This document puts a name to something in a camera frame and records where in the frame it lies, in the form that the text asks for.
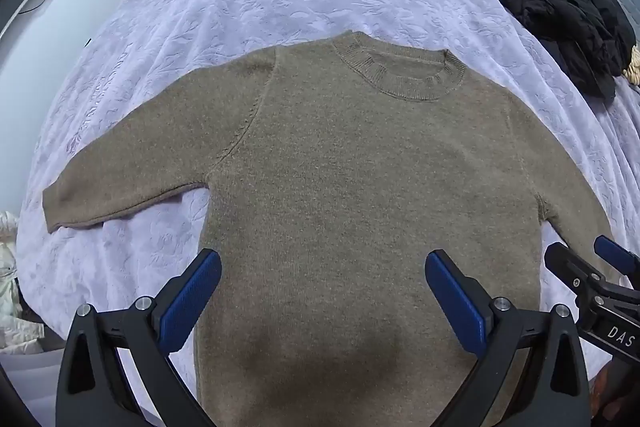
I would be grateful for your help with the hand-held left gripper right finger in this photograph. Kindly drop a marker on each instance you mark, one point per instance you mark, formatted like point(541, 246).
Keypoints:
point(457, 307)

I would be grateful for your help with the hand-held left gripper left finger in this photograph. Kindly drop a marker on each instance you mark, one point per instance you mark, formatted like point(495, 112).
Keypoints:
point(192, 302)

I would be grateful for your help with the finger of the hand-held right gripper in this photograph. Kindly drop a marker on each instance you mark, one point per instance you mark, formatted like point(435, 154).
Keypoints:
point(570, 269)
point(612, 252)

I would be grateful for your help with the brown knit sweater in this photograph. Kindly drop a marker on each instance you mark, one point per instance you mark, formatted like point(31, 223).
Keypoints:
point(350, 187)

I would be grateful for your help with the white padded garment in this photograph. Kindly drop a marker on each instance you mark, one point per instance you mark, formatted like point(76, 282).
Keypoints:
point(12, 287)

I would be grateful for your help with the black puffer jacket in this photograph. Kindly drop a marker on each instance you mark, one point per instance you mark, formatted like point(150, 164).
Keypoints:
point(565, 12)

